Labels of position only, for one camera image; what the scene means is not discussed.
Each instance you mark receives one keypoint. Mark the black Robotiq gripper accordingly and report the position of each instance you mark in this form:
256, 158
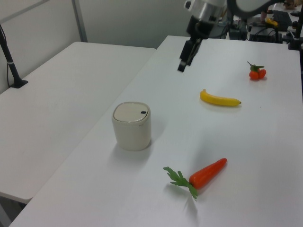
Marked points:
201, 28

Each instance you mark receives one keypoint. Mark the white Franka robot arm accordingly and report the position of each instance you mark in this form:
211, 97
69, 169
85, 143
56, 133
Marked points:
208, 9

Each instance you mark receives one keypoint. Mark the black clamp camera stand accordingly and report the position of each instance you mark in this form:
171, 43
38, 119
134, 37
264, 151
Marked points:
296, 35

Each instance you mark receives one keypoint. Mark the cream round garbage bin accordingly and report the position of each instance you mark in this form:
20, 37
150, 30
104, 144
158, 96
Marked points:
132, 137

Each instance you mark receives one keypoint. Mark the black electronics box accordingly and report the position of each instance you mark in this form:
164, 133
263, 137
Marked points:
265, 34

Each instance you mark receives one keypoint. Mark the orange toy carrot green leaves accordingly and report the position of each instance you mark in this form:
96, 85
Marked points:
206, 175

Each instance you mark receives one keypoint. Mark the yellow toy fruit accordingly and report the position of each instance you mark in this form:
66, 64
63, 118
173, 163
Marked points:
271, 21

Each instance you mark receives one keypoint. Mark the yellow toy banana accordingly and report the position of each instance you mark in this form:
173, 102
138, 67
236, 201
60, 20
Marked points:
217, 100

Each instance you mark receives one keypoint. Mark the black pole stand with base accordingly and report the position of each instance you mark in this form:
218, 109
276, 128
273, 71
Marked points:
13, 68

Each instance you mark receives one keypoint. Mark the orange toy tangerine cluster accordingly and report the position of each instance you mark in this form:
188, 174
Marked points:
256, 74

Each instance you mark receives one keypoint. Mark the cream garbage bin lid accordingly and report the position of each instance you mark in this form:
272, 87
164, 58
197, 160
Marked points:
127, 112

